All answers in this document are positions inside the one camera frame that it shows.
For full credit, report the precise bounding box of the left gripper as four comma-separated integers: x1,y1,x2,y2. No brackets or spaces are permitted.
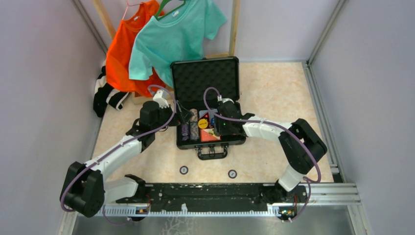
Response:
152,100,194,133

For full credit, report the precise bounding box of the yellow round button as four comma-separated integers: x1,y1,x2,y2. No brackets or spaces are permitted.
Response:
198,118,209,129

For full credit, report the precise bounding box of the red playing card box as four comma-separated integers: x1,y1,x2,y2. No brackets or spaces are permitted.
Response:
200,128,221,142

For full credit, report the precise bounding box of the black poker set case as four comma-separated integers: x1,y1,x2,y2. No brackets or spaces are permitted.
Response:
170,56,246,160

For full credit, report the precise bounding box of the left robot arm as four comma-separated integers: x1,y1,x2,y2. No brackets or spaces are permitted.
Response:
60,101,196,217

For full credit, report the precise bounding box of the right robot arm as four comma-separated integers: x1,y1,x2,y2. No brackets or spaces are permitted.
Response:
216,98,327,202

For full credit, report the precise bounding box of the tan blue chip row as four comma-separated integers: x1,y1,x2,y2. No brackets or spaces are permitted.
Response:
189,109,199,141

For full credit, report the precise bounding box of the purple chip row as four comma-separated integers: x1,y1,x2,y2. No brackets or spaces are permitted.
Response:
181,123,190,141

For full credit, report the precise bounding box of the blue backed card deck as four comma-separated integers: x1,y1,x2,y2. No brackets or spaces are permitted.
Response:
198,109,218,121

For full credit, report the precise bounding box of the wooden clothes rack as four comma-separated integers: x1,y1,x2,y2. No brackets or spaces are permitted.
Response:
92,0,241,105

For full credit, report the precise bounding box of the purple chip on table right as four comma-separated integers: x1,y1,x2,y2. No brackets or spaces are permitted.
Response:
228,169,237,179

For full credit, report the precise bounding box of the purple chip on table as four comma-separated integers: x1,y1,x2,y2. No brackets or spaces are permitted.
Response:
180,165,189,175
228,169,237,179

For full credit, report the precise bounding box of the purple chip on table left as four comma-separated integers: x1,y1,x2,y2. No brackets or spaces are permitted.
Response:
180,165,189,175

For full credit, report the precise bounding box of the teal t-shirt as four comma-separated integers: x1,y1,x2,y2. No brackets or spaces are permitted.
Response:
129,0,227,87

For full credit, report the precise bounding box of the black white striped garment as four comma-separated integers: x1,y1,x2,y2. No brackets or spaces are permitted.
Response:
93,61,130,118

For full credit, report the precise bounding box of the orange t-shirt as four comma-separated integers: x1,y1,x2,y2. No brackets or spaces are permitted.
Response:
106,0,165,97

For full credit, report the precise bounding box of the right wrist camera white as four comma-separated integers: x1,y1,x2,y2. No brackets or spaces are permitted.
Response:
218,98,234,104

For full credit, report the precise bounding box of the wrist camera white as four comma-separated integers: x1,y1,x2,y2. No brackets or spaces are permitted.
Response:
218,98,234,104
153,89,169,109

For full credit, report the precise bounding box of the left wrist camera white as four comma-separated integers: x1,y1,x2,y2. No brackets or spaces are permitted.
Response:
153,89,169,109

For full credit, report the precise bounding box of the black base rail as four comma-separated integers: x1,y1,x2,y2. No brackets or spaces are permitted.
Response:
116,183,307,212

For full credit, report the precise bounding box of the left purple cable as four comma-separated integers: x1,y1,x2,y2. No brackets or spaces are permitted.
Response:
60,85,177,227

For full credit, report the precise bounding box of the purple cable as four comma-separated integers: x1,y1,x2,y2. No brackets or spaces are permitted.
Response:
203,87,322,223
60,85,177,227

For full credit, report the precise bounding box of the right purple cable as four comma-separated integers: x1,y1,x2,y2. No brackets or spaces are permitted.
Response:
203,87,322,223

